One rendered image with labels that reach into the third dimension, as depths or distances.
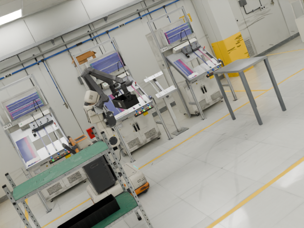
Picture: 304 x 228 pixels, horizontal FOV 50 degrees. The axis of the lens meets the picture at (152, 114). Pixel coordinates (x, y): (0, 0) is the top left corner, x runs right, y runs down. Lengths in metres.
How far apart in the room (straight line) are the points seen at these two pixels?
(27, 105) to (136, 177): 2.25
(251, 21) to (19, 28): 5.48
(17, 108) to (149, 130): 2.14
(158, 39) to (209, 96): 1.39
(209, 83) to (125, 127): 1.78
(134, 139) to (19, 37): 3.05
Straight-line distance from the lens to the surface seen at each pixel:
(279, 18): 9.52
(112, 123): 3.93
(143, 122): 5.57
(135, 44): 7.33
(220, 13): 7.79
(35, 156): 5.05
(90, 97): 3.90
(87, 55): 5.84
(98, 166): 3.82
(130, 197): 3.28
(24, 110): 5.36
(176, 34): 6.04
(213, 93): 6.17
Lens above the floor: 1.65
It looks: 12 degrees down
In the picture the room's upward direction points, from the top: 25 degrees counter-clockwise
